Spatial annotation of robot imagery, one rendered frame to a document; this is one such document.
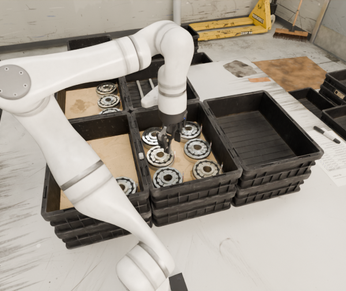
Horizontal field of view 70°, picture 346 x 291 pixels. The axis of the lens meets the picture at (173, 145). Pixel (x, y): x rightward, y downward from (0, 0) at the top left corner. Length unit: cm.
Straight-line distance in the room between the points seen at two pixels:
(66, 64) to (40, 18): 359
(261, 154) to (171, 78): 56
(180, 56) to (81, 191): 33
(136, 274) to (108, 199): 15
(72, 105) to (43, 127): 75
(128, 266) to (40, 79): 37
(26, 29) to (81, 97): 289
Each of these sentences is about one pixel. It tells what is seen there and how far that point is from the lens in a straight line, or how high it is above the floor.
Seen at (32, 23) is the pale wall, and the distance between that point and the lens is 411.
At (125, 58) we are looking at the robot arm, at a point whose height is 132.
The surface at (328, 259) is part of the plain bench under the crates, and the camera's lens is 103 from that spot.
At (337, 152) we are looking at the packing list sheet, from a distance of 137.
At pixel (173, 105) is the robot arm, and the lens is 62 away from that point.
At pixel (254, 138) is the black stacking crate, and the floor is 83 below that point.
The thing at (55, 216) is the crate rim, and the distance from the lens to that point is 77.
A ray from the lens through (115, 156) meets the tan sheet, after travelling 98.
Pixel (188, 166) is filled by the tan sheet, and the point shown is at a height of 83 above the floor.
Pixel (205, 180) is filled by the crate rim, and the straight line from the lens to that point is 76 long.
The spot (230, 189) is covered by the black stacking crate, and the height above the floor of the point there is 83.
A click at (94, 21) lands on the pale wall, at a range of 409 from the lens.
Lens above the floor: 154
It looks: 45 degrees down
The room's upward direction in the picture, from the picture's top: straight up
